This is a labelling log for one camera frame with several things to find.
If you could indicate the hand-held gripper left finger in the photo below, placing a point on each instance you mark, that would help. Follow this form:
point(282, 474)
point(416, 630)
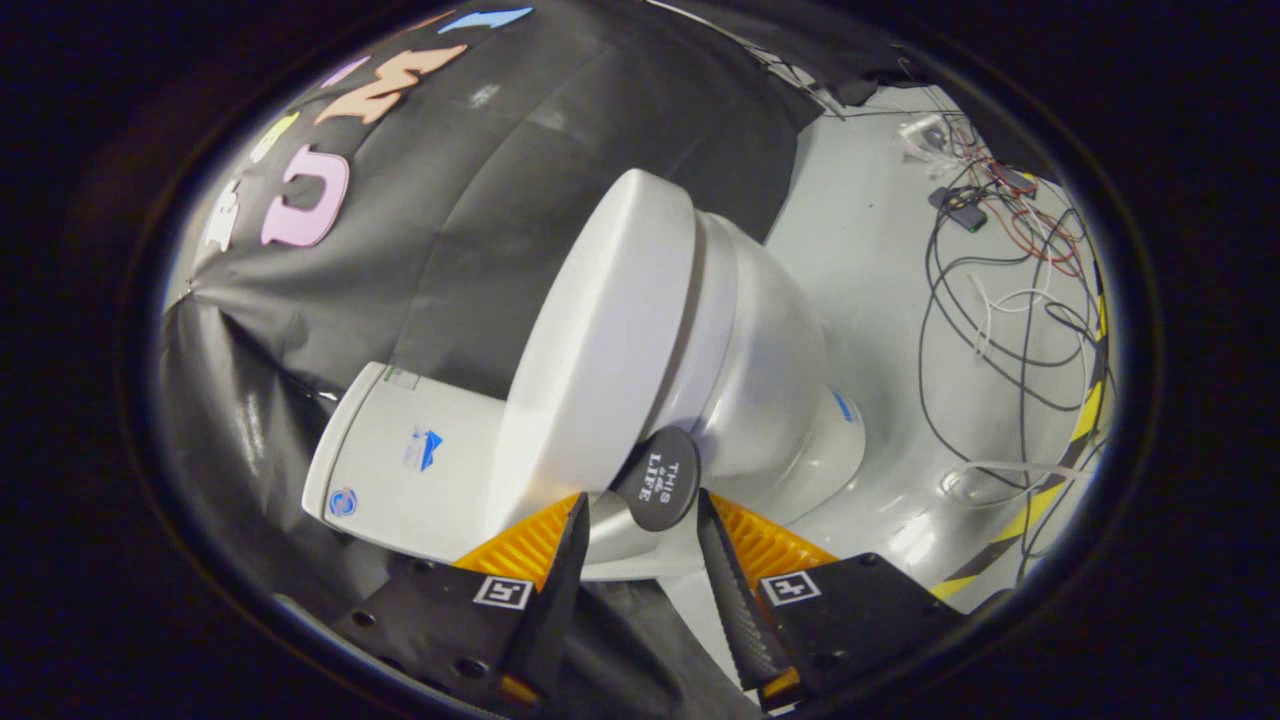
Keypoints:
point(555, 620)

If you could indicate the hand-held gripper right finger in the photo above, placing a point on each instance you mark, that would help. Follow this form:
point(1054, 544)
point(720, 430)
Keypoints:
point(735, 610)

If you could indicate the black lid pull tab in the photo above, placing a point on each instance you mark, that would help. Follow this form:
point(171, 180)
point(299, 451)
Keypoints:
point(660, 480)

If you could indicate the white toilet lid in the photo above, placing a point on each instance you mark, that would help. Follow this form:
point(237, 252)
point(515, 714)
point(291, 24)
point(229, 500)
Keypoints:
point(600, 350)

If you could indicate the white toilet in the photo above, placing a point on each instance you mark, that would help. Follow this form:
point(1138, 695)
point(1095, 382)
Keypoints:
point(770, 380)

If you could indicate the yellow black hazard tape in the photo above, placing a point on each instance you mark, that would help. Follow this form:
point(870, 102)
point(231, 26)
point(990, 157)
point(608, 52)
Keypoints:
point(1030, 512)

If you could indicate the black backdrop cloth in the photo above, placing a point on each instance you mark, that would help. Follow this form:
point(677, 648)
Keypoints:
point(450, 200)

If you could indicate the small black device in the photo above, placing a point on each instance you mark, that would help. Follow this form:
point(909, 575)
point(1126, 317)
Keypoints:
point(960, 210)

